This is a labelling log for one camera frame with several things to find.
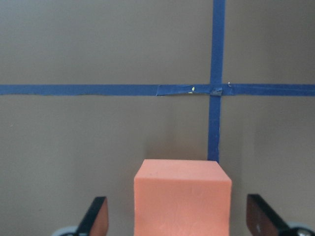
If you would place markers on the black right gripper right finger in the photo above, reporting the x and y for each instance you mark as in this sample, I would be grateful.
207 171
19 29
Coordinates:
262 220

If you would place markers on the orange foam block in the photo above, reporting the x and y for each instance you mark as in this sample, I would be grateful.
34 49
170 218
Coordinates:
181 198

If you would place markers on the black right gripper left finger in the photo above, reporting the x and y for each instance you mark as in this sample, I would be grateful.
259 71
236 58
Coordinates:
95 221

